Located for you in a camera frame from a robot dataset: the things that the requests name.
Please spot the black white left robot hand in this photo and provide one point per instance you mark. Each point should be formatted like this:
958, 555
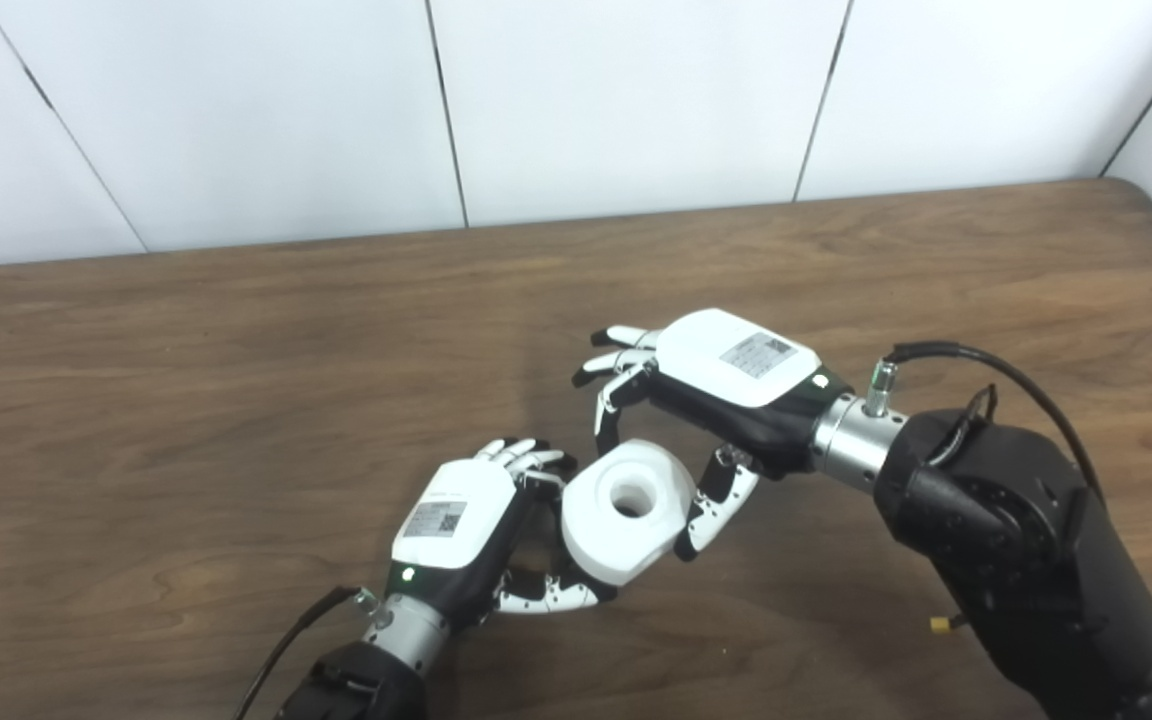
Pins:
451, 525

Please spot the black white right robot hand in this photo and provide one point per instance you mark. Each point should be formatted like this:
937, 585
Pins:
736, 370

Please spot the round white piece with holes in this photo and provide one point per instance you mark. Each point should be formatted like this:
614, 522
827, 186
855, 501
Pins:
616, 545

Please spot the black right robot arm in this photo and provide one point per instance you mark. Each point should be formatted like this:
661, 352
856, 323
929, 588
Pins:
1016, 560

